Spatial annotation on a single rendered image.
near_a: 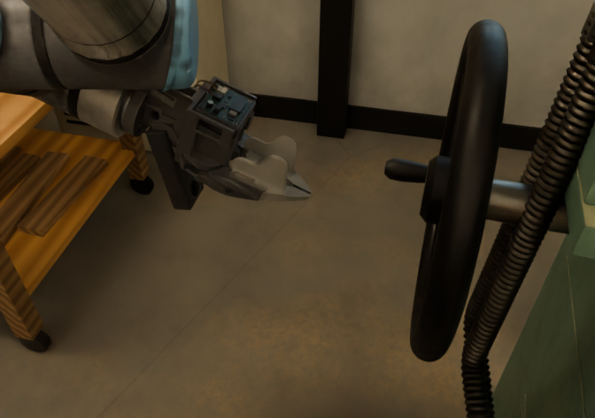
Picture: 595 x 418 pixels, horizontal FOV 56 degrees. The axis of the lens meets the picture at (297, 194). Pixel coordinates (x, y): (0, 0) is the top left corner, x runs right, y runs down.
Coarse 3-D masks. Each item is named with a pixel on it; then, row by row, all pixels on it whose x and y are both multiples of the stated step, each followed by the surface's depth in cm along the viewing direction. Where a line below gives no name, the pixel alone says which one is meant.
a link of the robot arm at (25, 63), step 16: (0, 0) 44; (16, 0) 44; (0, 16) 43; (16, 16) 44; (0, 32) 43; (16, 32) 44; (0, 48) 44; (16, 48) 44; (32, 48) 44; (0, 64) 45; (16, 64) 45; (32, 64) 45; (0, 80) 47; (16, 80) 46; (32, 80) 46
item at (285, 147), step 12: (252, 144) 62; (264, 144) 62; (276, 144) 61; (288, 144) 61; (252, 156) 63; (264, 156) 63; (288, 156) 62; (288, 168) 63; (288, 180) 62; (300, 180) 63
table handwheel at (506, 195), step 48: (480, 48) 38; (480, 96) 35; (480, 144) 34; (432, 192) 46; (480, 192) 34; (528, 192) 46; (432, 240) 59; (480, 240) 35; (432, 288) 37; (432, 336) 39
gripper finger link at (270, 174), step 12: (276, 156) 58; (240, 168) 60; (252, 168) 59; (264, 168) 59; (276, 168) 58; (240, 180) 60; (252, 180) 60; (264, 180) 60; (276, 180) 60; (264, 192) 60; (276, 192) 60; (288, 192) 61; (300, 192) 62
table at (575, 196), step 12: (576, 168) 42; (576, 180) 41; (564, 192) 43; (576, 192) 40; (576, 204) 40; (576, 216) 39; (588, 216) 38; (576, 228) 38; (588, 228) 37; (576, 240) 38; (588, 240) 38; (576, 252) 39; (588, 252) 38
